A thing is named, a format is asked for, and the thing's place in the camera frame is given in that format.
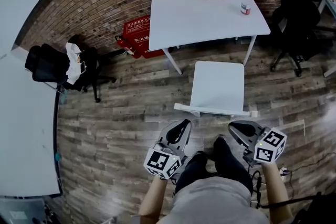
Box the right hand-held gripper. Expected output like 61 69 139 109
228 120 288 167

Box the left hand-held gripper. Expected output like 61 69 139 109
143 119 193 180

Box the white chair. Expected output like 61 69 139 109
174 60 259 118

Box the person's right forearm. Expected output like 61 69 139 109
260 162 294 224

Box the person's left forearm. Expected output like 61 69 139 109
138 175 169 219

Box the white desk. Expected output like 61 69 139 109
148 0 271 76

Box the white cloth on chair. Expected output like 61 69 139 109
64 41 88 86

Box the black office chair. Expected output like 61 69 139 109
24 34 118 103
269 0 336 78

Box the grey equipment under table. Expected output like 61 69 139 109
0 196 62 224

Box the person's right leg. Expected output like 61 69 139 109
212 134 254 193

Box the person's leg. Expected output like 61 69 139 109
174 151 218 194
212 134 254 193

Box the person's left leg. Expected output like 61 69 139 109
174 151 218 194

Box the person's grey shirt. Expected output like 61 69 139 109
156 176 271 224

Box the red fire extinguisher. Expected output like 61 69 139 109
114 35 135 56

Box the red fire extinguisher box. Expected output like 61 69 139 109
123 15 169 60

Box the black bag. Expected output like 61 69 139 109
262 191 336 224

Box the white bottle with red cap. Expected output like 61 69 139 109
240 0 253 16

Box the grey table with white legs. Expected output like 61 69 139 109
317 0 336 78

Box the large white table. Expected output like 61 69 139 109
0 47 63 198

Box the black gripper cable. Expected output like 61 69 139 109
250 169 264 209

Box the black floor cable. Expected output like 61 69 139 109
287 151 336 192

